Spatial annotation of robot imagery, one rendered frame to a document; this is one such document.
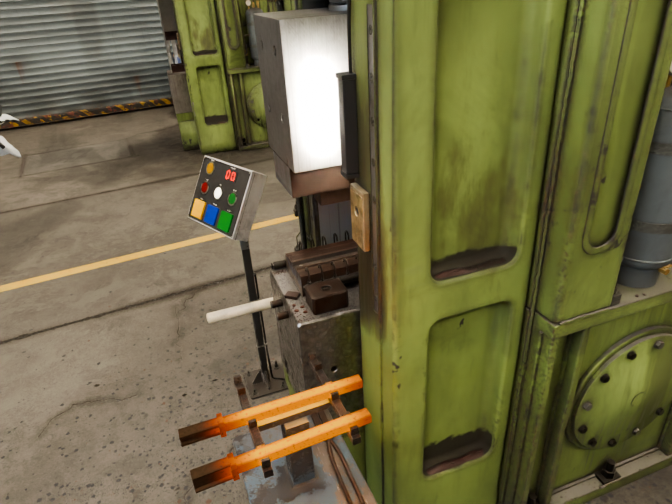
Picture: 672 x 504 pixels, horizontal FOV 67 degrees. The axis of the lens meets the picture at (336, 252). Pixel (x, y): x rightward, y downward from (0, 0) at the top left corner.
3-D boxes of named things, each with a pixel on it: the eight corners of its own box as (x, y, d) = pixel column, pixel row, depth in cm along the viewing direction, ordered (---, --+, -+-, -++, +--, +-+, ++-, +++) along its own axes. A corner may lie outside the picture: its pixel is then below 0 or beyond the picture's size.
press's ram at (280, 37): (303, 183, 137) (288, 21, 118) (268, 145, 169) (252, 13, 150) (439, 158, 149) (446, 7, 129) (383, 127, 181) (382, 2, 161)
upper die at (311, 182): (292, 198, 153) (289, 168, 148) (275, 177, 169) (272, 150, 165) (417, 174, 165) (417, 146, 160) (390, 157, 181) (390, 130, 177)
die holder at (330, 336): (309, 428, 178) (298, 325, 156) (281, 361, 209) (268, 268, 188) (449, 382, 193) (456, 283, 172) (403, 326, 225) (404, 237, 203)
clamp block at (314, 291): (314, 316, 160) (312, 299, 157) (306, 302, 167) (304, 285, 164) (349, 307, 163) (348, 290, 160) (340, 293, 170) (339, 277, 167)
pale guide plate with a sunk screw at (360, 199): (364, 252, 139) (362, 194, 130) (351, 238, 146) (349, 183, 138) (371, 250, 139) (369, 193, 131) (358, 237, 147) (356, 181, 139)
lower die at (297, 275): (302, 296, 170) (300, 275, 166) (286, 269, 187) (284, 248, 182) (414, 268, 182) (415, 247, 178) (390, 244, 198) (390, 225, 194)
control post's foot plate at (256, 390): (250, 401, 254) (248, 388, 250) (242, 373, 273) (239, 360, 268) (292, 389, 260) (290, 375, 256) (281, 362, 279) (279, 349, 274)
